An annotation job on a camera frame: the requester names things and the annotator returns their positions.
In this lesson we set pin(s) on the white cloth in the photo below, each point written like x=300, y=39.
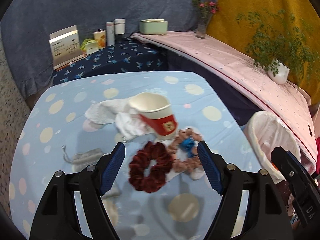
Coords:
x=105, y=111

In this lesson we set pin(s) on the blue scrunchie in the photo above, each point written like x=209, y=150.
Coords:
x=187, y=143

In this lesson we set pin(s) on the pink speckled cloth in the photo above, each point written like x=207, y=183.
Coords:
x=225, y=55

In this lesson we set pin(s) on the bin with white bag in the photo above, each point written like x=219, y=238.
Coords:
x=270, y=135

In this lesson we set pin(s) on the green snack packet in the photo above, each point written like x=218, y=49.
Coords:
x=88, y=47

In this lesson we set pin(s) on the dark red velvet scrunchie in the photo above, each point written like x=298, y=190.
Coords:
x=140, y=160

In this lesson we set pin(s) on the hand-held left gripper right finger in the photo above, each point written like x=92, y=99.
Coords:
x=208, y=167

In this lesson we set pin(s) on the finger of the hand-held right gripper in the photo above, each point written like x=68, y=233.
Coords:
x=281, y=160

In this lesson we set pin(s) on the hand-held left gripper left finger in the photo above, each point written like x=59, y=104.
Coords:
x=112, y=170

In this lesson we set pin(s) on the tall white pink bottle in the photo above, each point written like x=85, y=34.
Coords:
x=110, y=35

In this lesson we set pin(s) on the dark purple cloth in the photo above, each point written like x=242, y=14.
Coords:
x=225, y=95

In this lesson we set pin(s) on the white printed box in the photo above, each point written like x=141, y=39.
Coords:
x=66, y=50

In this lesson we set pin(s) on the dark blue patterned cloth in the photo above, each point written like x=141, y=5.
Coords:
x=117, y=60

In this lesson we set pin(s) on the blue backdrop cloth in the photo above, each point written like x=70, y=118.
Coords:
x=75, y=5

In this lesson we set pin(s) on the orange printed tin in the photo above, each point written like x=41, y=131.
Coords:
x=100, y=40

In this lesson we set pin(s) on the white tissue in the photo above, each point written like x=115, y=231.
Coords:
x=130, y=126

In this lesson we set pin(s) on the pale green tissue box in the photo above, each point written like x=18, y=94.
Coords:
x=152, y=27

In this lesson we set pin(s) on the light blue dotted tablecloth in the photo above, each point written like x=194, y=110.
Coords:
x=62, y=120

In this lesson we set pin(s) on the green plant in white pot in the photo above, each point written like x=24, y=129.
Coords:
x=278, y=72

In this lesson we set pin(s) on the short white canister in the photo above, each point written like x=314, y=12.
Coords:
x=120, y=27

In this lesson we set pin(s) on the red white paper cup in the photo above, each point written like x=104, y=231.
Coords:
x=160, y=125

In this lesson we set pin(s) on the pink brown scrunchie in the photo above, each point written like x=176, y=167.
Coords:
x=182, y=166

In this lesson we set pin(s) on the glass vase with pink flowers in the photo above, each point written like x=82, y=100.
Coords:
x=201, y=30

